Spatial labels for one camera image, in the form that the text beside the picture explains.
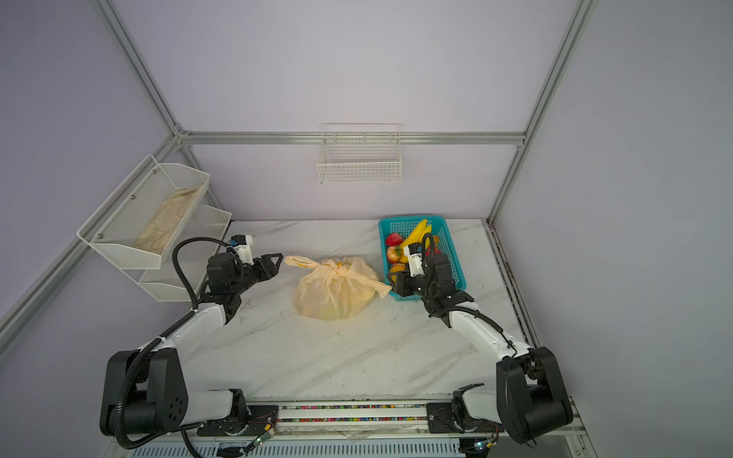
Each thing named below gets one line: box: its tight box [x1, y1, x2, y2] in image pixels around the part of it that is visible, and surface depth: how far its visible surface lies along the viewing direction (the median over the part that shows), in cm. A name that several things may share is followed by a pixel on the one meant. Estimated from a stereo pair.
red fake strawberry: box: [385, 232, 403, 247], surface depth 107 cm
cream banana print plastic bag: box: [284, 255, 393, 321], surface depth 89 cm
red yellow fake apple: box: [386, 245, 402, 265], surface depth 100 cm
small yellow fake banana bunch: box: [400, 218, 433, 250], surface depth 100 cm
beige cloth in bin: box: [133, 184, 203, 255], surface depth 81 cm
